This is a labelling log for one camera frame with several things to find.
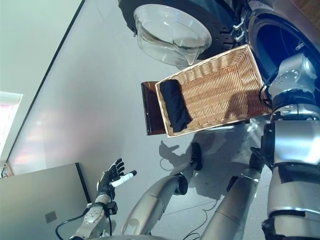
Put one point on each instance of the brown wooden stand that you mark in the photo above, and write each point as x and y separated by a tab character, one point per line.
150	110

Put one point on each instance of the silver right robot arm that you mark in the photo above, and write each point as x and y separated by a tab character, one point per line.
290	140

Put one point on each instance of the silver right robot leg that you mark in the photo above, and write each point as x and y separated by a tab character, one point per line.
235	207

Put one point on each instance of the round glass washer door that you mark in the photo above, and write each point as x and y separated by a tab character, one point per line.
172	32

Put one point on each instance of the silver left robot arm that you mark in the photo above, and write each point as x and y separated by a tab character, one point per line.
92	217

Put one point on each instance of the grey socket plate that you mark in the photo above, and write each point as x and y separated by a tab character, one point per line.
50	216

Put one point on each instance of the dark grey washing machine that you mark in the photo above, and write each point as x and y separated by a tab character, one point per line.
300	20

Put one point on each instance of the silver robot torso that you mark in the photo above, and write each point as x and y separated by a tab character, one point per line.
155	237

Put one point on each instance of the black left robot foot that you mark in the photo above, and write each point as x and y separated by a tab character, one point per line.
196	156

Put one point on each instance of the grey cabinet panel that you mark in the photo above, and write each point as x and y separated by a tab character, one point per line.
37	190

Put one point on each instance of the small black garment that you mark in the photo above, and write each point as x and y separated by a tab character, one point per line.
175	105

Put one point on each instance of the wicker laundry basket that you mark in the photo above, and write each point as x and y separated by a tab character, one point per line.
215	95

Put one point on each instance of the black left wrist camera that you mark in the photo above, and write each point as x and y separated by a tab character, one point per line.
112	208

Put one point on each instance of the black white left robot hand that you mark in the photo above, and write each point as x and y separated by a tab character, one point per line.
107	180

